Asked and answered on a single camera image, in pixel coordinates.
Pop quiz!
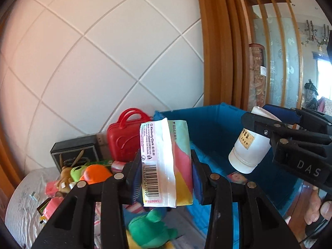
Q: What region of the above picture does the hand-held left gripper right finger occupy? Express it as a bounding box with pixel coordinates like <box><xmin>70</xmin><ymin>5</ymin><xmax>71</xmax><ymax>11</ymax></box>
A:
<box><xmin>190</xmin><ymin>149</ymin><xmax>303</xmax><ymax>249</ymax></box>

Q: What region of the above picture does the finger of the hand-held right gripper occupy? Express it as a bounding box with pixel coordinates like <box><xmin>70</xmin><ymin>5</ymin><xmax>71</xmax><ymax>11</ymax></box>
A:
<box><xmin>262</xmin><ymin>104</ymin><xmax>332</xmax><ymax>131</ymax></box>
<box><xmin>241</xmin><ymin>112</ymin><xmax>332</xmax><ymax>147</ymax></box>

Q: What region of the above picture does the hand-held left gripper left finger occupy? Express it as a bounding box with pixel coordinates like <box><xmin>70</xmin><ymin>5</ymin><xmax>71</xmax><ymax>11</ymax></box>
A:
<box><xmin>36</xmin><ymin>158</ymin><xmax>142</xmax><ymax>249</ymax></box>

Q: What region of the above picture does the white plastic bottle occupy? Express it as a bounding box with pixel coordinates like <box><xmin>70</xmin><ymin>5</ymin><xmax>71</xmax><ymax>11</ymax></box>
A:
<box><xmin>228</xmin><ymin>106</ymin><xmax>282</xmax><ymax>174</ymax></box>

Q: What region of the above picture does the rainbow striped pad packet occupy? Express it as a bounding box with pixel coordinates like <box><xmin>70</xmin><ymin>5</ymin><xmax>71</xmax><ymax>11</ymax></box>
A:
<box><xmin>139</xmin><ymin>117</ymin><xmax>194</xmax><ymax>208</ymax></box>

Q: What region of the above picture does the blue plastic storage crate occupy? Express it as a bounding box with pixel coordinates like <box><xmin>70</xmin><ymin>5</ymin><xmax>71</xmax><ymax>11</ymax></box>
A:
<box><xmin>153</xmin><ymin>103</ymin><xmax>306</xmax><ymax>249</ymax></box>

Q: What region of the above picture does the person's right hand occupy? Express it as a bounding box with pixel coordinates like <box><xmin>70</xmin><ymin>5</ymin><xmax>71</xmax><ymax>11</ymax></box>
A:
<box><xmin>303</xmin><ymin>185</ymin><xmax>332</xmax><ymax>225</ymax></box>

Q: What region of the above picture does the pink white pad packet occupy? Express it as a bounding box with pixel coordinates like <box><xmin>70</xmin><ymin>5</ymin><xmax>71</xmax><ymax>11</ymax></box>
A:
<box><xmin>111</xmin><ymin>161</ymin><xmax>128</xmax><ymax>172</ymax></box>

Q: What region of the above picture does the rolled patterned carpet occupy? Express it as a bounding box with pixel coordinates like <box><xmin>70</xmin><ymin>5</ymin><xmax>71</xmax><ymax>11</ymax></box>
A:
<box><xmin>248</xmin><ymin>43</ymin><xmax>268</xmax><ymax>109</ymax></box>

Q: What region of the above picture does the red printed box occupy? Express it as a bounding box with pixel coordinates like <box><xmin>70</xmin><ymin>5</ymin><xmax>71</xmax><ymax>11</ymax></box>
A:
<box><xmin>227</xmin><ymin>172</ymin><xmax>247</xmax><ymax>184</ymax></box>

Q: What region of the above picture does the green flat box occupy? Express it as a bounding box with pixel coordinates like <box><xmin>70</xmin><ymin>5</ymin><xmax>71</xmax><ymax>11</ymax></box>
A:
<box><xmin>89</xmin><ymin>159</ymin><xmax>113</xmax><ymax>167</ymax></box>

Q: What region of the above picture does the orange plush toy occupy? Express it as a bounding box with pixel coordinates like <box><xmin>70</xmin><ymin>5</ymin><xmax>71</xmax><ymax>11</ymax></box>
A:
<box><xmin>79</xmin><ymin>164</ymin><xmax>113</xmax><ymax>184</ymax></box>

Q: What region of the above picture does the green frog plush toy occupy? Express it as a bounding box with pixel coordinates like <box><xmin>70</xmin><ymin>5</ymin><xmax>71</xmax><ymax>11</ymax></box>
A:
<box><xmin>128</xmin><ymin>210</ymin><xmax>178</xmax><ymax>249</ymax></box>

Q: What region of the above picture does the red toy suitcase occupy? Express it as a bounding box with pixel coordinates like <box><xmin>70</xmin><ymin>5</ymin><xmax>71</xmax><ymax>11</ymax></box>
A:
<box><xmin>107</xmin><ymin>108</ymin><xmax>152</xmax><ymax>162</ymax></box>

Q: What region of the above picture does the frosted glass slatted partition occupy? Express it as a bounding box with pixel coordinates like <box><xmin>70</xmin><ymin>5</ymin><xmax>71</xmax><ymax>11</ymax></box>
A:
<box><xmin>242</xmin><ymin>0</ymin><xmax>304</xmax><ymax>109</ymax></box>

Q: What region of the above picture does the light green plush toy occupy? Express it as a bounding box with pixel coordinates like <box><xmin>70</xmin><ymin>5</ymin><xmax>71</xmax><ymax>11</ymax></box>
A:
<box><xmin>70</xmin><ymin>166</ymin><xmax>87</xmax><ymax>182</ymax></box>

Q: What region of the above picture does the brown rabbit plush toy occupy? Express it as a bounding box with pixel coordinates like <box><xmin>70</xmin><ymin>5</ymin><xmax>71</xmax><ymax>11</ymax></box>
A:
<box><xmin>56</xmin><ymin>166</ymin><xmax>74</xmax><ymax>195</ymax></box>

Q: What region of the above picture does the black decorated box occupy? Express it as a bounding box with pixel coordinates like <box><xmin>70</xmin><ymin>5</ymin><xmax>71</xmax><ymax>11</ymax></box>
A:
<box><xmin>50</xmin><ymin>136</ymin><xmax>100</xmax><ymax>173</ymax></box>

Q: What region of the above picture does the pink tissue pack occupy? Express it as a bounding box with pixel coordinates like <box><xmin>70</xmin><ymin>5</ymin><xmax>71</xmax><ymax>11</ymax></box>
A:
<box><xmin>41</xmin><ymin>197</ymin><xmax>64</xmax><ymax>220</ymax></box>

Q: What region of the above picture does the black yellow packet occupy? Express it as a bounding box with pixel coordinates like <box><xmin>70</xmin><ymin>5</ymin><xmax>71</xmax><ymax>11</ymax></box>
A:
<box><xmin>36</xmin><ymin>198</ymin><xmax>51</xmax><ymax>225</ymax></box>

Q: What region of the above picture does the branch wall decoration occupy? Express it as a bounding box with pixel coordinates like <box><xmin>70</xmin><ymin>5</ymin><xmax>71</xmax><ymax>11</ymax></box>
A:
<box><xmin>298</xmin><ymin>19</ymin><xmax>332</xmax><ymax>48</ymax></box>

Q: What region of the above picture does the wooden door frame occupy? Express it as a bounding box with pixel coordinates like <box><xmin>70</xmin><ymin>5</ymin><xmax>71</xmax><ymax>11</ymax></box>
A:
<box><xmin>194</xmin><ymin>0</ymin><xmax>251</xmax><ymax>109</ymax></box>

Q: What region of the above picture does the wooden wall trim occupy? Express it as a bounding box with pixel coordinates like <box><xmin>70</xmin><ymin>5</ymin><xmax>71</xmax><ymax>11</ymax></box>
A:
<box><xmin>0</xmin><ymin>124</ymin><xmax>22</xmax><ymax>187</ymax></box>

